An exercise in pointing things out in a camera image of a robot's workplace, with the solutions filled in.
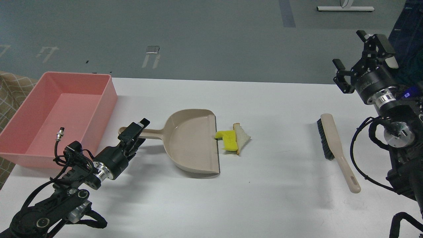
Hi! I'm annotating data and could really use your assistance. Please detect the beige plastic dustpan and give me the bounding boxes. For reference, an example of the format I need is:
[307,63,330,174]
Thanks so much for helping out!
[139,108,220,174]

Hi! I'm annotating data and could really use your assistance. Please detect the white desk leg base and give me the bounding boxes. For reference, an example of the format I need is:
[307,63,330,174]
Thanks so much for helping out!
[316,0,375,12]

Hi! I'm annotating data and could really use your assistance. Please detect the silver floor socket plate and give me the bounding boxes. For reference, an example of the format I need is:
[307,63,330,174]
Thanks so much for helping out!
[145,46,160,54]

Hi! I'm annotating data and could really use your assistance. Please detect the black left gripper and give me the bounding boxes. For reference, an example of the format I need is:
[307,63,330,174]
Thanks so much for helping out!
[93,118,150,180]

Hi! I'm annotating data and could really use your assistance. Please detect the beige checkered cloth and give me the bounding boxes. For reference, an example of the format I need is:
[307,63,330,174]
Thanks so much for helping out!
[0,71,38,189]

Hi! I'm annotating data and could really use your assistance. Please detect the beige hand brush black bristles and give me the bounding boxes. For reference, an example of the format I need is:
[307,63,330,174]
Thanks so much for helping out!
[316,113,361,193]

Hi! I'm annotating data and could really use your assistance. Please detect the pink plastic bin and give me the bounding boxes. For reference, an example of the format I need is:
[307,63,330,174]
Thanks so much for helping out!
[0,72,118,169]

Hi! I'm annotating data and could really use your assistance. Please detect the white bread slice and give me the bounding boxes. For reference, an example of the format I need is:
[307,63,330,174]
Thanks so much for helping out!
[233,123,251,156]

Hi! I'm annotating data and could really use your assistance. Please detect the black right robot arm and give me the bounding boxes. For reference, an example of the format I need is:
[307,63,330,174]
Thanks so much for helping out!
[333,30,423,210]

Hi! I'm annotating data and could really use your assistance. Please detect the yellow sponge piece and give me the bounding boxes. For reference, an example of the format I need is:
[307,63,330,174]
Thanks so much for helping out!
[214,130,238,152]

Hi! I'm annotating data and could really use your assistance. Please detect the person in dark clothes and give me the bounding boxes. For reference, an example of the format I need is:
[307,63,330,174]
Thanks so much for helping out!
[388,0,423,86]

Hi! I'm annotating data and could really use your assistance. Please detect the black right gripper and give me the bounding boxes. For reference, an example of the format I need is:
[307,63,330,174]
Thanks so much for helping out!
[332,30,399,105]

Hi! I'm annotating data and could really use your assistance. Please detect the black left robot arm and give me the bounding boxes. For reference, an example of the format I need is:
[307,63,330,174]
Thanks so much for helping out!
[1,118,150,238]

